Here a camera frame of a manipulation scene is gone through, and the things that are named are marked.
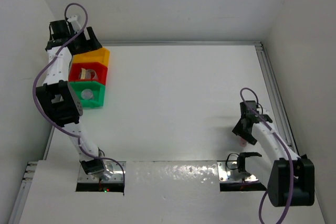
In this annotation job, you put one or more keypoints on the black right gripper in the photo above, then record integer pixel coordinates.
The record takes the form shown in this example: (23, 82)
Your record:
(238, 131)

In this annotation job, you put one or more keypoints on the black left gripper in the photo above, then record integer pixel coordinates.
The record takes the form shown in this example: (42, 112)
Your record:
(88, 45)

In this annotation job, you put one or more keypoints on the pink clip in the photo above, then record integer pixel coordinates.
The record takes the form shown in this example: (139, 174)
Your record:
(243, 143)

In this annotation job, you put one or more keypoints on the clear tape roll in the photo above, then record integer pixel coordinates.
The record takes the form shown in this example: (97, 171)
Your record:
(91, 74)

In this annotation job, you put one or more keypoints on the beige tape roll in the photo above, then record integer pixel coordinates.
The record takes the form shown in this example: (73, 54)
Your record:
(82, 74)

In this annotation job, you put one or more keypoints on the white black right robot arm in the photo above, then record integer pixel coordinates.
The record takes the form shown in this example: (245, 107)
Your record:
(285, 174)

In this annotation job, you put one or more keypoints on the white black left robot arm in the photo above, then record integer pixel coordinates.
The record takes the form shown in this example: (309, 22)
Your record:
(58, 100)

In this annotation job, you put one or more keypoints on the yellow plastic bin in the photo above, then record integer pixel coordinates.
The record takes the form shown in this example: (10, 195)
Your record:
(101, 56)

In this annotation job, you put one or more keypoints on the red plastic bin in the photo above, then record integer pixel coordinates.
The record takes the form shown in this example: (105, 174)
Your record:
(100, 69)

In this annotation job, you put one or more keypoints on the green plastic bin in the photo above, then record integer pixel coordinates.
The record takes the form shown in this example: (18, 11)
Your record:
(97, 88)

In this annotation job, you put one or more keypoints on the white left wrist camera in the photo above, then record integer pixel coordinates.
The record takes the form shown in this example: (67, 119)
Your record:
(74, 21)

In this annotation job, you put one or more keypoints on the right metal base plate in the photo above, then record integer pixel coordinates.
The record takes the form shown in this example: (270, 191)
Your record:
(228, 173)

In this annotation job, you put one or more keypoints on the metal base plate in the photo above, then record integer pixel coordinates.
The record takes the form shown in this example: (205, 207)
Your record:
(112, 174)
(228, 173)

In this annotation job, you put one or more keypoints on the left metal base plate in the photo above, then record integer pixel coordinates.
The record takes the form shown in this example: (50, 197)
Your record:
(112, 174)

